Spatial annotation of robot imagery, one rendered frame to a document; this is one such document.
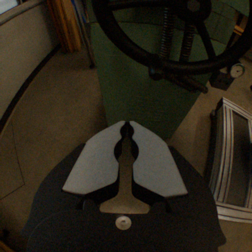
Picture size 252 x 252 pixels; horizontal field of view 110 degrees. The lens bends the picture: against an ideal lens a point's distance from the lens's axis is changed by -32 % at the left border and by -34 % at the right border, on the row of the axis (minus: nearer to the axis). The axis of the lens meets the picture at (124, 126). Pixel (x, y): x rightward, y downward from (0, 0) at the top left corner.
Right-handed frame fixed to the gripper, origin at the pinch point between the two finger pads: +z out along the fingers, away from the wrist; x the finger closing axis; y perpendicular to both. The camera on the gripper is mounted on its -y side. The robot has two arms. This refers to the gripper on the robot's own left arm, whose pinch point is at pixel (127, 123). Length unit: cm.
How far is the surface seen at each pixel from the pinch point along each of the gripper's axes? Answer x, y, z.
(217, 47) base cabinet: 28.5, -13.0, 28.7
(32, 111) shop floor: -88, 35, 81
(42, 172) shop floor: -58, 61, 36
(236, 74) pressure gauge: 35.7, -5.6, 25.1
